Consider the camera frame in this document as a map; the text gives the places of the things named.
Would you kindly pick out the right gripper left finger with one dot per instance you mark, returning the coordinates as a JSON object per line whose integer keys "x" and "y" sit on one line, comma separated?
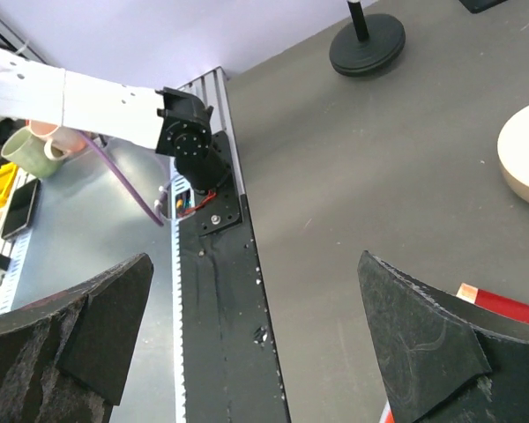
{"x": 66, "y": 357}

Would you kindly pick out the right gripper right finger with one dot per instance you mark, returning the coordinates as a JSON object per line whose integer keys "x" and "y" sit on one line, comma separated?
{"x": 449, "y": 348}

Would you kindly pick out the black round-base phone holder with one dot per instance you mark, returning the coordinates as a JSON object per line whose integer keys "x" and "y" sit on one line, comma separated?
{"x": 368, "y": 44}

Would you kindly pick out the black wedge phone stand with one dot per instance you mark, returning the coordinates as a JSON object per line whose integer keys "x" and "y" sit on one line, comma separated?
{"x": 478, "y": 6}

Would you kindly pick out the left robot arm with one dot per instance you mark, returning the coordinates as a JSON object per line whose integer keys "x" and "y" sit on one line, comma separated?
{"x": 167, "y": 121}

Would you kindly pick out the orange patterned cloth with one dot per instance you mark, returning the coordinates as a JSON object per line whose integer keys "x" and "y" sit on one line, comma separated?
{"x": 502, "y": 304}

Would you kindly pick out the spare smartphone on bench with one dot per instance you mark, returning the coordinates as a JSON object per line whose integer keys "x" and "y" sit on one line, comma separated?
{"x": 20, "y": 215}

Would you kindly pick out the green mug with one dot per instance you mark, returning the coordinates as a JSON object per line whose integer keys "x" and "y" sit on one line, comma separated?
{"x": 28, "y": 152}

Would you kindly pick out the pink mug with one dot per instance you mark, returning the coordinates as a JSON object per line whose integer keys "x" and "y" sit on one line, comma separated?
{"x": 65, "y": 140}

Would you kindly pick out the small cream bowl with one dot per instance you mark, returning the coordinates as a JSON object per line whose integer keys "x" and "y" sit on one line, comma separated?
{"x": 513, "y": 153}

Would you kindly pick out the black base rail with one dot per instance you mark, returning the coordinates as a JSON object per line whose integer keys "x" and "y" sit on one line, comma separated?
{"x": 226, "y": 361}

